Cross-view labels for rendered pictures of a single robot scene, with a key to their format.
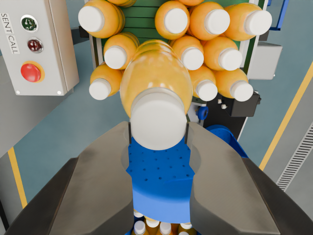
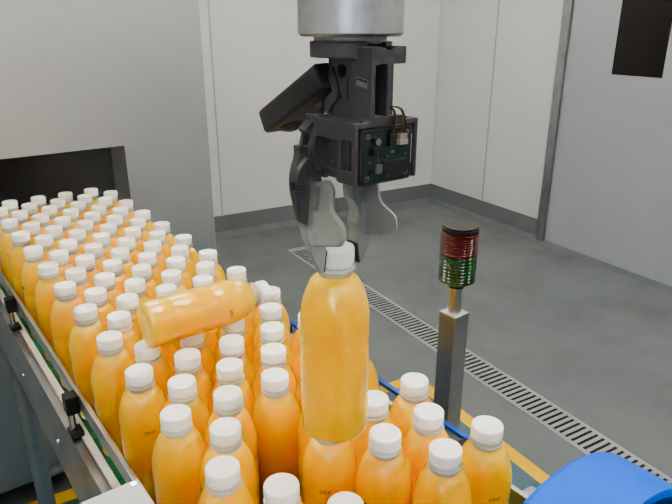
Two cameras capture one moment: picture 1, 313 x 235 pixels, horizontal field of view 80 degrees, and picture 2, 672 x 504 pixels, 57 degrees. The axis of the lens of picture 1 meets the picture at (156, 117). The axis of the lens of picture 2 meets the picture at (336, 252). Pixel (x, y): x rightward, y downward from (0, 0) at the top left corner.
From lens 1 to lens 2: 0.63 m
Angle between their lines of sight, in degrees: 91
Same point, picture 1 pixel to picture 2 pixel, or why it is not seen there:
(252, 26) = (409, 384)
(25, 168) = not seen: outside the picture
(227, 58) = (421, 412)
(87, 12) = (216, 462)
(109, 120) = not seen: outside the picture
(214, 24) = (371, 400)
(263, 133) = not seen: outside the picture
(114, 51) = (275, 478)
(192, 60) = (383, 433)
